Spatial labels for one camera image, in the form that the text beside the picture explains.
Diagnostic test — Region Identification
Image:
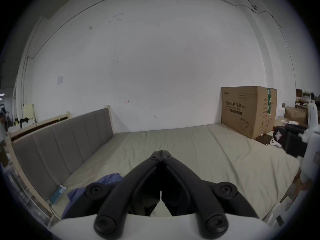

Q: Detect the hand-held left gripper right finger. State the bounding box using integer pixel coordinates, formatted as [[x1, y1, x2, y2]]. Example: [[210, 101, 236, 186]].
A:
[[161, 150, 259, 240]]

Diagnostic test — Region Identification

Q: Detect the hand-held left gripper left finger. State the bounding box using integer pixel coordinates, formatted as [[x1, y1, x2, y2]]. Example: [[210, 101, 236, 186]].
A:
[[64, 150, 163, 240]]

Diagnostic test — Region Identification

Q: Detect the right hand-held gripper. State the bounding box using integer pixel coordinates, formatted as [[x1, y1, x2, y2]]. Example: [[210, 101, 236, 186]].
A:
[[272, 102, 320, 184]]

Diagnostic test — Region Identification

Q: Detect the low brown cardboard carton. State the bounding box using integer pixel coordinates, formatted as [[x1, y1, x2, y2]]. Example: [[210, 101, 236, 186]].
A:
[[285, 106, 309, 126]]

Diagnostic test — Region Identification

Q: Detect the bed with beige sheet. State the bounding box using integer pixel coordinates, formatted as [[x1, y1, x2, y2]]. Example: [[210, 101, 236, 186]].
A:
[[47, 123, 301, 225]]

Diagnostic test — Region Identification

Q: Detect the large brown cardboard carton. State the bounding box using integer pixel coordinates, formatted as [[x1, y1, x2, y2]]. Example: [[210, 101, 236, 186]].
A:
[[220, 85, 278, 140]]

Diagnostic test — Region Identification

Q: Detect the dark blue shirt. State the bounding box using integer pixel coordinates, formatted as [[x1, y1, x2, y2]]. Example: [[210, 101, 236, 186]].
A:
[[61, 173, 125, 219]]

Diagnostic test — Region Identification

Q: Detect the grey padded headboard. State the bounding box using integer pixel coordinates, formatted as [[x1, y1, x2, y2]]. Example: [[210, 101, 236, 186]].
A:
[[11, 106, 115, 202]]

